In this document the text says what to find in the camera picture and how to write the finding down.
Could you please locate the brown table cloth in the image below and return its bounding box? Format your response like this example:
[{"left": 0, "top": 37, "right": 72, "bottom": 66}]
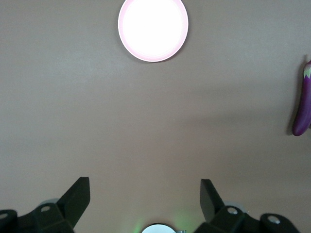
[{"left": 0, "top": 0, "right": 311, "bottom": 233}]

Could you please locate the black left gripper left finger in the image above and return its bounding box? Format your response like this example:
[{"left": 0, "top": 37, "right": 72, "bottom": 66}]
[{"left": 17, "top": 177, "right": 91, "bottom": 233}]

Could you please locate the pink round plate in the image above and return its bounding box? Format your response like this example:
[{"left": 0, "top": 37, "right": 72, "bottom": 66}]
[{"left": 118, "top": 0, "right": 189, "bottom": 63}]

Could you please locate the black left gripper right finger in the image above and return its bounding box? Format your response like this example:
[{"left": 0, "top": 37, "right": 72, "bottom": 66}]
[{"left": 194, "top": 179, "right": 263, "bottom": 233}]

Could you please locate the long purple eggplant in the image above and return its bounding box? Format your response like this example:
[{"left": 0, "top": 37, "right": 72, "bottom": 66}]
[{"left": 292, "top": 55, "right": 311, "bottom": 136}]

